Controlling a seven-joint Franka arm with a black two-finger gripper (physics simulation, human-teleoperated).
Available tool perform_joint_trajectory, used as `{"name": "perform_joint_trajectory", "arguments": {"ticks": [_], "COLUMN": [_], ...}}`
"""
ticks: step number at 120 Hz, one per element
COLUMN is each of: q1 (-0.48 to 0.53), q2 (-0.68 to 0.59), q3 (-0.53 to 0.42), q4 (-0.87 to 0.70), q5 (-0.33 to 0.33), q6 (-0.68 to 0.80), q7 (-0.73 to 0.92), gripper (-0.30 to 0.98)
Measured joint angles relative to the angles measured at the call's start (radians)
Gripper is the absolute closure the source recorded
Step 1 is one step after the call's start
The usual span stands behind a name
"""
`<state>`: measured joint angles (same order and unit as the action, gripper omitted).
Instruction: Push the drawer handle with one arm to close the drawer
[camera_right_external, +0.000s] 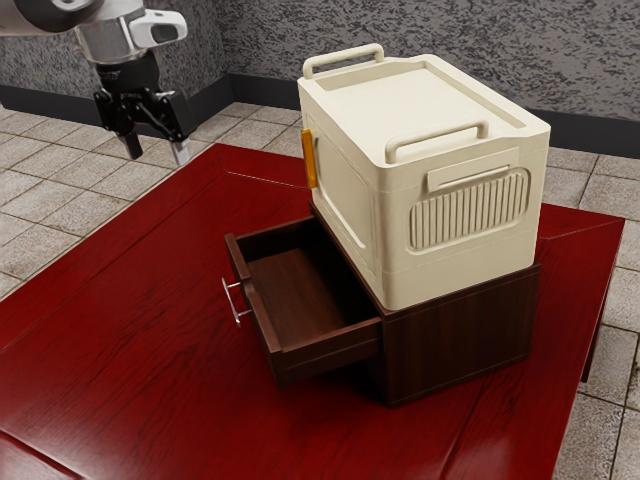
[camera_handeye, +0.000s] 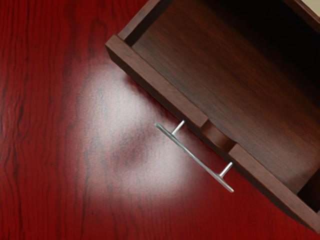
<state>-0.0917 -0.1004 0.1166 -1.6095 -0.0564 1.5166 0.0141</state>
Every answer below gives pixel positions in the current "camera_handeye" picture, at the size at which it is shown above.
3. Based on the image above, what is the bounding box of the dark wooden open drawer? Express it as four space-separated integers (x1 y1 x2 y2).
104 0 320 235

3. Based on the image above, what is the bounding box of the dark wooden cabinet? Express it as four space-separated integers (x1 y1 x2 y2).
283 0 320 29

